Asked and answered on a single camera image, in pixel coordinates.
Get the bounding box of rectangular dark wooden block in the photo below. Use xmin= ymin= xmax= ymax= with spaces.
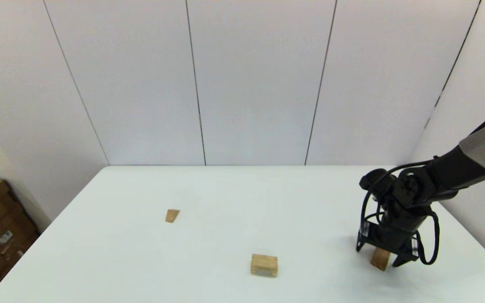
xmin=370 ymin=247 xmax=391 ymax=271

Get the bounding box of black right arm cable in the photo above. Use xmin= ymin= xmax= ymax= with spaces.
xmin=360 ymin=103 xmax=485 ymax=266

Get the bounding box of arched light wooden block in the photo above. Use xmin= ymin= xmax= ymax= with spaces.
xmin=250 ymin=253 xmax=278 ymax=278

